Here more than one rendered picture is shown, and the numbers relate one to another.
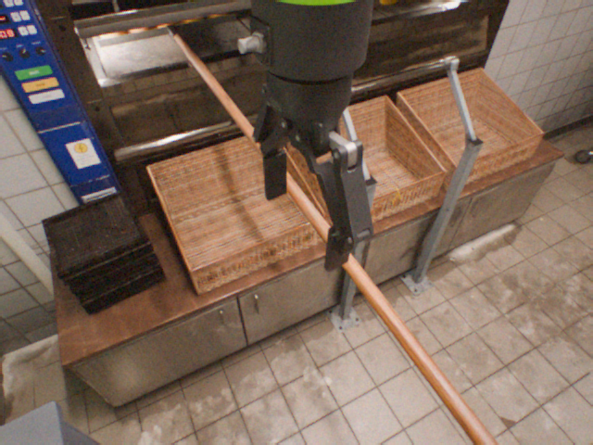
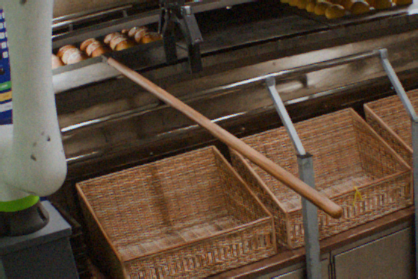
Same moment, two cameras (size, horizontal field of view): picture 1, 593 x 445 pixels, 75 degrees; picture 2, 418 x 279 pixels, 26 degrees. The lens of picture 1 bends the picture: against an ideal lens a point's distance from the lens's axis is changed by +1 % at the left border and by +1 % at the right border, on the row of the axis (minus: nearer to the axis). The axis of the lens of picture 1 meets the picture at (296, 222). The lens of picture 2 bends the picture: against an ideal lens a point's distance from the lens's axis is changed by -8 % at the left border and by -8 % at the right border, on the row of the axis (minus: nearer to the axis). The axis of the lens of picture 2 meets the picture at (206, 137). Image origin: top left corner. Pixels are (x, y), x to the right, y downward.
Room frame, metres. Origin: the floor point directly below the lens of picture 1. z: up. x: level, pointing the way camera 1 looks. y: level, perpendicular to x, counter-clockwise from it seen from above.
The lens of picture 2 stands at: (-1.90, -0.36, 2.07)
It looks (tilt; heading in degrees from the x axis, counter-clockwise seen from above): 19 degrees down; 8
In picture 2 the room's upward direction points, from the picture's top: 9 degrees counter-clockwise
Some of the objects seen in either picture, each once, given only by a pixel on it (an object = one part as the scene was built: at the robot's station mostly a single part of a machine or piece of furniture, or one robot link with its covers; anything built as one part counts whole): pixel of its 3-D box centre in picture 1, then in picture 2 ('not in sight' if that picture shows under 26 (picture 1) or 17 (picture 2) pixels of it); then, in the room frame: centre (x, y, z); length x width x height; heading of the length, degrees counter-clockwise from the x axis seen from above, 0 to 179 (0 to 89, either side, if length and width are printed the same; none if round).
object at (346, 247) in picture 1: (352, 241); (196, 48); (0.25, -0.06, 1.52); 0.03 x 0.01 x 0.05; 33
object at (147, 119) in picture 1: (332, 72); (278, 81); (1.59, -0.16, 1.02); 1.79 x 0.11 x 0.19; 117
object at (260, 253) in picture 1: (238, 204); (172, 219); (1.09, 0.23, 0.72); 0.56 x 0.49 x 0.28; 118
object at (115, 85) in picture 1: (332, 36); (270, 45); (1.61, -0.14, 1.16); 1.80 x 0.06 x 0.04; 117
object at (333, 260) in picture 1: (338, 246); (194, 58); (0.26, -0.05, 1.50); 0.03 x 0.01 x 0.07; 123
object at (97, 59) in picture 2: (159, 14); (92, 49); (1.75, 0.58, 1.20); 0.55 x 0.36 x 0.03; 118
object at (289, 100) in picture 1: (308, 108); (175, 2); (0.32, -0.01, 1.63); 0.08 x 0.07 x 0.09; 33
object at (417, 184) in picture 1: (362, 161); (323, 174); (1.36, -0.30, 0.72); 0.56 x 0.49 x 0.28; 117
